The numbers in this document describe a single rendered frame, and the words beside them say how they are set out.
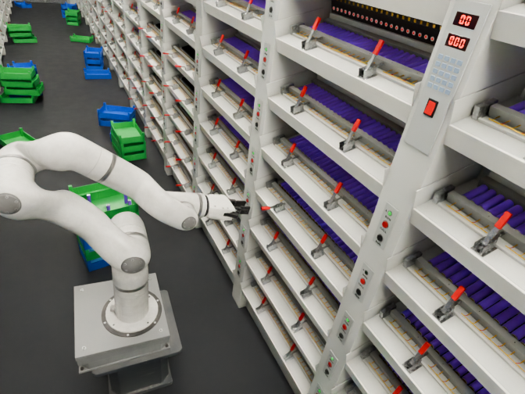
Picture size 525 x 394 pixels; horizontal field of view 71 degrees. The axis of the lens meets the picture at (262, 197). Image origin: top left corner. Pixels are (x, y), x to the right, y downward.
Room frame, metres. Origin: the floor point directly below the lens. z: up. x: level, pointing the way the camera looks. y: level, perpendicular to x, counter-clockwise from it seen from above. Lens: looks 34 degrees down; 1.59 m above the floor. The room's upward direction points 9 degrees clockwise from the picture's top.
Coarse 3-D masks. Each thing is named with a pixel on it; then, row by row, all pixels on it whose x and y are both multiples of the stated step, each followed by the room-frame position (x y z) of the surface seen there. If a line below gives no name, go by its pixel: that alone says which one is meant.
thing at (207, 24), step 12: (204, 12) 1.89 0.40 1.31; (204, 24) 1.89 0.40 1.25; (216, 24) 1.93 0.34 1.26; (204, 60) 1.90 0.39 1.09; (204, 72) 1.90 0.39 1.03; (204, 108) 1.90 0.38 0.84; (204, 144) 1.91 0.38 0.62; (204, 168) 1.91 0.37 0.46; (192, 180) 1.97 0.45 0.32; (192, 192) 1.96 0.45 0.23
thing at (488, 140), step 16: (512, 80) 0.77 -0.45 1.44; (480, 96) 0.73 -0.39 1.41; (496, 96) 0.76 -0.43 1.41; (512, 96) 0.79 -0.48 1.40; (464, 112) 0.71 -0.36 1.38; (480, 112) 0.71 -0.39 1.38; (496, 112) 0.70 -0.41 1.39; (512, 112) 0.69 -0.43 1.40; (448, 128) 0.70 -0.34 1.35; (464, 128) 0.68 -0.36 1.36; (480, 128) 0.68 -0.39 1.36; (496, 128) 0.67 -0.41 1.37; (512, 128) 0.66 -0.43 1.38; (448, 144) 0.70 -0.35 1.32; (464, 144) 0.67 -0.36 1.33; (480, 144) 0.64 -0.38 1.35; (496, 144) 0.63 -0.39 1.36; (512, 144) 0.62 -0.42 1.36; (480, 160) 0.63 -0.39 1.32; (496, 160) 0.61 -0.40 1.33; (512, 160) 0.59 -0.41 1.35; (512, 176) 0.58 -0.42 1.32
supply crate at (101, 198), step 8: (96, 192) 1.62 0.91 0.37; (104, 192) 1.65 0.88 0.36; (112, 192) 1.68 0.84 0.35; (96, 200) 1.61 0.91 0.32; (104, 200) 1.63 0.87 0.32; (112, 200) 1.64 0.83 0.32; (120, 200) 1.65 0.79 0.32; (104, 208) 1.56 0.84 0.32; (112, 208) 1.57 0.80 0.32; (120, 208) 1.52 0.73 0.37; (128, 208) 1.55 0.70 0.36; (136, 208) 1.57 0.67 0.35; (112, 216) 1.49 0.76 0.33
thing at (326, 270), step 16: (272, 176) 1.33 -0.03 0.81; (256, 192) 1.28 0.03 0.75; (288, 208) 1.18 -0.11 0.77; (288, 224) 1.09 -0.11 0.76; (304, 224) 1.09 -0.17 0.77; (304, 240) 1.01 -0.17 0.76; (304, 256) 0.97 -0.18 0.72; (320, 256) 0.94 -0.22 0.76; (336, 256) 0.94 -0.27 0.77; (320, 272) 0.88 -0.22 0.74; (336, 272) 0.87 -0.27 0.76; (336, 288) 0.81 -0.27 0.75
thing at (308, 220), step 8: (272, 184) 1.30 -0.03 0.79; (280, 192) 1.24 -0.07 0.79; (280, 200) 1.21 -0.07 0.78; (288, 200) 1.19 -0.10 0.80; (296, 208) 1.15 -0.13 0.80; (304, 216) 1.11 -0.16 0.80; (312, 224) 1.06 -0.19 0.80; (320, 232) 1.02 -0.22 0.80; (328, 240) 0.98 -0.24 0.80; (336, 248) 0.95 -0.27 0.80; (344, 256) 0.91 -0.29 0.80; (352, 264) 0.88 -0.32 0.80
